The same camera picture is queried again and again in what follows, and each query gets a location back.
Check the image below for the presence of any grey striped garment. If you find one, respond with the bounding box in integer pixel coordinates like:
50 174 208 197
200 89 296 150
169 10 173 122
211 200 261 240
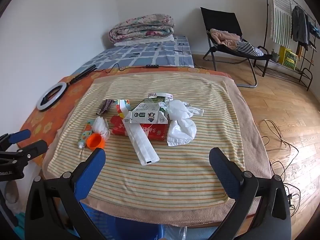
235 41 265 57

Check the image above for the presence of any white ring light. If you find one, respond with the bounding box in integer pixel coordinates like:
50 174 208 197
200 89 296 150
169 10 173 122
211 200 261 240
37 81 67 112

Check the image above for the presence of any white paper strip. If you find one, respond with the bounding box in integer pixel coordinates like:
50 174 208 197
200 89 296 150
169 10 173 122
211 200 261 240
147 92 175 100

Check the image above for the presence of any black cable with inline remote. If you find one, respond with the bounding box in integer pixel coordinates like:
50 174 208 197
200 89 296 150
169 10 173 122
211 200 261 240
94 50 195 72

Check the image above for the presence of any blue plaid bed sheet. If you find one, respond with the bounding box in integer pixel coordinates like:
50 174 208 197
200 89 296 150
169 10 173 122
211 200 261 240
71 35 195 77

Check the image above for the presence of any long white colourful wrapper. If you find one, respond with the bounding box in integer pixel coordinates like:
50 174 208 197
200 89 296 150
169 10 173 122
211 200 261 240
115 99 160 166

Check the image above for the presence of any toothpaste tube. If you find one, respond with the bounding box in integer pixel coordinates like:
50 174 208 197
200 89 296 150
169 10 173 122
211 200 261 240
79 120 94 149

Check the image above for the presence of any green striped hanging towel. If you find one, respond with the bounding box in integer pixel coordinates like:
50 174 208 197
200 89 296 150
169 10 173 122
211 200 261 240
267 0 292 49

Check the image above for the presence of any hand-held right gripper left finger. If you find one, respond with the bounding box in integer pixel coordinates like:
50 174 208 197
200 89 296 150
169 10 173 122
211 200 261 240
24 148 107 240

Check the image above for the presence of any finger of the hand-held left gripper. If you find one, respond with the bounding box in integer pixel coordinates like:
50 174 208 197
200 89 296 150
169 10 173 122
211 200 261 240
0 140 48 167
0 129 32 152

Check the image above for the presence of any red cardboard box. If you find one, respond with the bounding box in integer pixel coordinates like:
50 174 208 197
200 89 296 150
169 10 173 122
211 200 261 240
110 115 168 142

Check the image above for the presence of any black floor cable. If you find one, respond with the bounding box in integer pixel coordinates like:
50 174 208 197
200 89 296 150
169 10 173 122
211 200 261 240
260 119 300 195

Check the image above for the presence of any folded floral quilt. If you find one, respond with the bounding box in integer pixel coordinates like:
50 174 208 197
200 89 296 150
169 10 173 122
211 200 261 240
109 14 175 43

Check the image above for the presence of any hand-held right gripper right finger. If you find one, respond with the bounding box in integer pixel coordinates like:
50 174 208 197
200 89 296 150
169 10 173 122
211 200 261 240
209 147 292 240

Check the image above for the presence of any brown chocolate bar wrapper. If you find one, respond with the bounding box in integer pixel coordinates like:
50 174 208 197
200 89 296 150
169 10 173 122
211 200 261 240
96 99 115 116

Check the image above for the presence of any black metal clothes rack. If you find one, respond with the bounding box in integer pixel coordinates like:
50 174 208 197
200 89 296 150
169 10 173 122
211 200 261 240
262 0 320 92

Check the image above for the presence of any white plastic bag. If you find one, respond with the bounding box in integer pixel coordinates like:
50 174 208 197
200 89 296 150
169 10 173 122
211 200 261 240
164 99 205 120
167 118 197 147

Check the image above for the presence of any green white milk carton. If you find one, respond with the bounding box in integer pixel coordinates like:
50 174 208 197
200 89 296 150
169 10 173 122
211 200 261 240
122 97 171 125

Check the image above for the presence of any clear plastic bag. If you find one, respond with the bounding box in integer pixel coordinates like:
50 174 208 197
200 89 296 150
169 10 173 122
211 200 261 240
165 224 188 240

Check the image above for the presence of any yellow crate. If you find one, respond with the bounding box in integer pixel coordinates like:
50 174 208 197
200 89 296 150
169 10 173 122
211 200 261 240
278 45 298 70

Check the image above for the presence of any pink cloth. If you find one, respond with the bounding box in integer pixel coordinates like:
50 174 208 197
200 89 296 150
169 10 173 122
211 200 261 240
209 28 242 50

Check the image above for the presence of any dark hanging jacket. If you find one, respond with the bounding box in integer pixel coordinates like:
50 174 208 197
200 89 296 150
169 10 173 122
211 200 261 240
291 6 310 51

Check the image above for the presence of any black tripod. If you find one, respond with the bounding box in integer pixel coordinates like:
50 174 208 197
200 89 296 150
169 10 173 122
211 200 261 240
69 64 98 85

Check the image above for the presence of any white tissue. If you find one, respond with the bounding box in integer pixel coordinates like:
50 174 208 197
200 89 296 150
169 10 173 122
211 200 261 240
92 116 111 140

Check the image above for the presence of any black power adapter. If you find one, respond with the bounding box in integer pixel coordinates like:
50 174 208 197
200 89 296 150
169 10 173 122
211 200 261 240
286 190 300 208

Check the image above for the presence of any blue hanging garment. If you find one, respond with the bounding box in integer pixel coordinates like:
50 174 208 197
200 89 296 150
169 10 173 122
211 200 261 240
309 21 320 40

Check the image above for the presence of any black folding chair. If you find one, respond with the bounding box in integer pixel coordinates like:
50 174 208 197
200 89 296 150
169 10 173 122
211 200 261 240
200 7 273 88

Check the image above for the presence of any striped towel blanket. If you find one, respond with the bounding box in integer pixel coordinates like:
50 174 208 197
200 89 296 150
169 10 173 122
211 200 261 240
42 74 273 225

